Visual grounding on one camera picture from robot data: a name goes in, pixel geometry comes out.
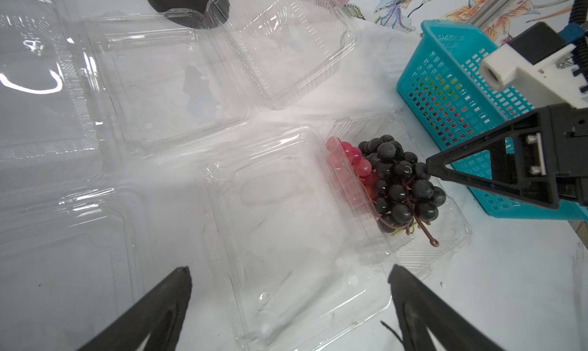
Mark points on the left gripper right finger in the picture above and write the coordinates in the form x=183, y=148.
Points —
x=423, y=316

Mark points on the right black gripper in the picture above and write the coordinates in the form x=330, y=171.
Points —
x=533, y=159

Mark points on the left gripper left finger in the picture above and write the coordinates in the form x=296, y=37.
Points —
x=154, y=322

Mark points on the teal plastic mesh basket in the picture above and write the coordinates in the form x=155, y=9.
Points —
x=443, y=87

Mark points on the clear clamshell container front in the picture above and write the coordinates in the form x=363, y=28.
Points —
x=296, y=237

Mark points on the clear clamshell container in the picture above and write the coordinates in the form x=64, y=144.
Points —
x=170, y=84
x=49, y=140
x=296, y=237

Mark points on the red grape bunch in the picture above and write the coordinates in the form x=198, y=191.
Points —
x=351, y=165

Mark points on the blue microphone on black stand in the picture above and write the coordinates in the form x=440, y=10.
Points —
x=197, y=14

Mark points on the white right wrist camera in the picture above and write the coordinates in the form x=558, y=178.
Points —
x=533, y=63

